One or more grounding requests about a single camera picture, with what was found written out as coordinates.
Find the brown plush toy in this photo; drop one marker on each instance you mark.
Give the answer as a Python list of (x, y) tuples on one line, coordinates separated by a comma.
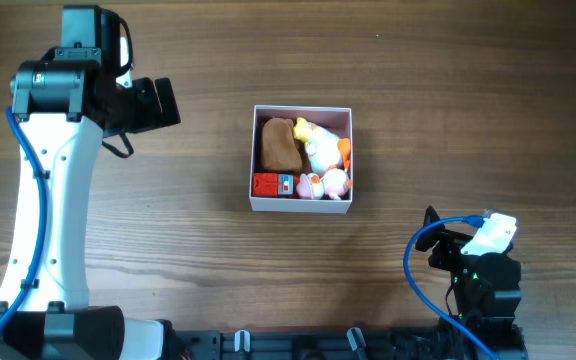
[(279, 152)]

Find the white yellow duck plush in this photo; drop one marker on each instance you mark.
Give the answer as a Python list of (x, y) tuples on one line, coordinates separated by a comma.
[(324, 149)]

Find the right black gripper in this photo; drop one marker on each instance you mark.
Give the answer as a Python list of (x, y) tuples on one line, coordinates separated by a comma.
[(450, 245)]

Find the pink cardboard box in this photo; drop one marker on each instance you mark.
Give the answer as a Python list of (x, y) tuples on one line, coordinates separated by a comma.
[(336, 120)]

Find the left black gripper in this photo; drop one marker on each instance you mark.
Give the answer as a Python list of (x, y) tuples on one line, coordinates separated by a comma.
[(151, 114)]

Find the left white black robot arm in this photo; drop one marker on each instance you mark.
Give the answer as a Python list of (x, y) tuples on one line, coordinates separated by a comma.
[(65, 108)]

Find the red toy fire truck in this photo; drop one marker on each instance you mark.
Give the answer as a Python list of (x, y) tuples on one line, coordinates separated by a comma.
[(273, 185)]

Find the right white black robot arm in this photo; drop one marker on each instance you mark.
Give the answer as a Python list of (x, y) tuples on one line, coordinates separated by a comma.
[(484, 281)]

